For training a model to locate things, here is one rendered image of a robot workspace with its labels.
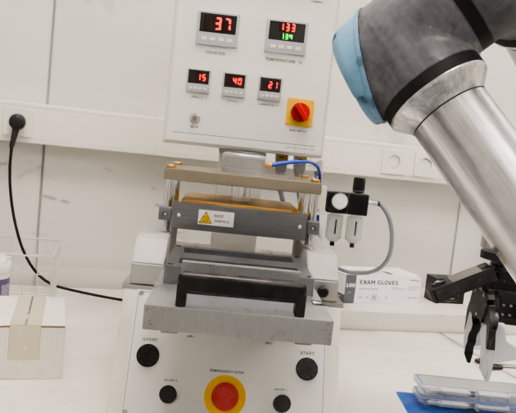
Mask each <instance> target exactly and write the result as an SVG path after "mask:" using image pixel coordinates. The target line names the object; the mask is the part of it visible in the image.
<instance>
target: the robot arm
mask: <svg viewBox="0 0 516 413"><path fill-rule="evenodd" d="M493 43H495V44H496V45H498V46H500V47H502V48H506V50H507V52H508V54H509V55H510V57H511V59H512V61H513V63H514V65H515V67H516V0H372V1H371V2H369V3H368V4H367V5H366V6H364V7H360V8H359V9H358V10H356V12H355V14H354V15H353V17H351V18H350V19H349V20H348V21H347V22H345V23H344V24H343V25H342V26H341V27H340V28H338V29H337V31H336V32H335V34H334V36H333V41H332V46H333V55H334V57H335V59H336V62H337V65H338V67H339V70H340V71H341V73H342V76H343V78H344V80H345V81H346V84H347V86H348V88H349V90H350V91H351V93H352V95H353V96H354V98H355V99H356V100H357V102H358V103H359V106H360V108H361V109H362V111H363V112H364V114H365V115H366V116H367V117H368V118H369V120H370V121H371V122H373V123H374V124H375V125H380V124H385V123H387V122H388V124H389V125H390V126H391V128H392V129H393V130H394V131H395V132H397V133H401V134H411V135H413V136H415V137H416V139H417V140H418V141H419V143H420V144H421V146H422V147H423V149H424V151H425V152H426V153H427V154H428V156H429V157H430V159H431V160H432V162H433V164H434V165H435V167H436V168H437V169H438V170H439V172H440V173H441V175H442V177H443V178H444V180H445V181H446V182H447V183H448V185H449V186H450V188H451V190H452V191H453V193H454V194H455V196H456V197H457V198H458V199H459V201H460V203H461V204H462V206H463V207H464V209H465V210H466V211H467V212H468V214H469V216H470V217H471V219H472V220H473V222H474V223H475V225H476V226H477V227H478V229H479V230H480V232H481V233H482V238H481V244H480V246H481V247H483V248H482V249H481V251H480V257H481V258H484V259H487V260H490V261H491V263H490V265H488V264H487V263H486V262H484V263H482V264H479V265H476V266H474V267H471V268H468V269H467V270H462V271H460V272H458V273H456V274H453V275H450V276H447V277H445V278H443V279H437V280H434V281H432V282H431V283H430V284H426V286H425V289H426V292H427V294H428V297H429V298H430V299H431V300H432V301H433V302H434V303H436V304H437V303H440V302H445V301H447V300H449V299H451V298H453V297H456V296H459V295H461V294H463V293H466V292H469V291H472V294H471V298H470V301H469V303H468V308H467V312H466V318H465V325H464V356H465V359H466V361H467V362H468V363H470V362H471V359H472V356H473V349H474V346H480V345H481V351H480V365H479V370H480V371H481V373H482V376H483V378H484V379H485V381H489V379H490V377H491V372H492V367H493V364H496V363H501V362H506V361H514V360H516V347H515V346H514V345H512V344H510V343H508V342H507V340H506V334H505V328H504V327H503V326H502V325H500V324H499V323H504V324H505V325H515V326H516V129H515V128H514V126H513V125H512V124H511V122H510V121H509V119H508V118H507V117H506V115H505V114H504V112H503V111H502V110H501V109H500V108H499V107H498V105H497V104H496V102H495V101H494V100H493V98H492V97H491V95H490V94H489V93H488V92H487V91H486V89H485V80H486V76H487V64H486V62H485V61H484V60H483V59H482V58H481V56H480V55H479V53H481V52H483V51H484V50H485V49H487V48H488V47H490V46H491V45H492V44H493Z"/></svg>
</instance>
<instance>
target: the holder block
mask: <svg viewBox="0 0 516 413"><path fill-rule="evenodd" d="M183 260H188V261H204V262H214V263H222V264H231V265H240V266H257V267H265V268H275V269H283V270H299V271H300V272H301V281H302V282H304V283H305V284H306V286H307V293H306V296H307V297H313V292H314V284H315V278H314V277H313V275H312V274H311V273H310V271H309V270H308V268H307V266H306V264H305V263H304V261H303V260H302V259H301V257H300V256H284V255H276V254H267V253H259V252H242V251H234V250H224V249H216V248H208V247H191V246H182V245H174V248H173V250H172V252H171V253H170V256H169V258H168V260H167V261H166V263H165V268H164V277H163V283H166V284H177V283H178V276H179V272H180V271H182V263H183Z"/></svg>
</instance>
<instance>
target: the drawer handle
mask: <svg viewBox="0 0 516 413"><path fill-rule="evenodd" d="M188 293H189V294H198V295H207V296H217V297H234V298H243V299H251V300H261V301H270V302H287V303H294V305H293V314H294V316H295V317H301V318H303V317H305V311H306V298H307V296H306V293H307V286H306V284H305V283H304V282H302V281H294V280H285V279H268V278H259V277H250V276H241V275H224V274H216V273H206V272H197V271H189V270H182V271H180V272H179V276H178V283H177V290H176V298H175V305H176V306H182V307H185V306H186V302H187V295H188Z"/></svg>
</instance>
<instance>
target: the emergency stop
mask: <svg viewBox="0 0 516 413"><path fill-rule="evenodd" d="M211 400H212V402H213V404H214V406H215V407H216V408H217V409H219V410H221V411H229V410H231V409H233V408H234V407H235V406H236V405H237V403H238V391H237V389H236V388H235V386H234V385H232V384H231V383H220V384H218V385H217V386H215V388H214V389H213V392H212V394H211Z"/></svg>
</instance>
